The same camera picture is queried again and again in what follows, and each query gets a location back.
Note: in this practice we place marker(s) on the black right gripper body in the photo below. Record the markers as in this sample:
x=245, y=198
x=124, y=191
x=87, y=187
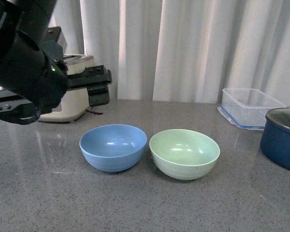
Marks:
x=37, y=72

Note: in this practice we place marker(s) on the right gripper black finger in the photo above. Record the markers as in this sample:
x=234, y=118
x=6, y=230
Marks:
x=18, y=110
x=98, y=95

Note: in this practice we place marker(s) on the green bowl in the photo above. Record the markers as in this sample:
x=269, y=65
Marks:
x=184, y=154

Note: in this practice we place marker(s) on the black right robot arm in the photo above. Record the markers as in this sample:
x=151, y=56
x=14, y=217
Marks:
x=30, y=16

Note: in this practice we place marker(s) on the blue bowl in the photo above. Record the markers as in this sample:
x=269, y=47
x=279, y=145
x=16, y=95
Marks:
x=113, y=148

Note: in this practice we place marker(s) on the cream two-slot toaster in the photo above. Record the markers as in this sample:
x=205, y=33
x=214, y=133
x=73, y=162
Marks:
x=75, y=102

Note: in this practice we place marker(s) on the white curtain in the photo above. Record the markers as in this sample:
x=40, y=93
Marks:
x=182, y=50

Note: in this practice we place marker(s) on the clear plastic food container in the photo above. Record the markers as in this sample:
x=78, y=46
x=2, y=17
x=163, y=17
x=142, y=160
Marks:
x=246, y=107

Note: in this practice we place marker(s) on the dark blue saucepan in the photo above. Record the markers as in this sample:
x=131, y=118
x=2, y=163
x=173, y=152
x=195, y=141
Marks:
x=275, y=144

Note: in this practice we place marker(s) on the glass pot lid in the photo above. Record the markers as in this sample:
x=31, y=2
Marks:
x=280, y=117

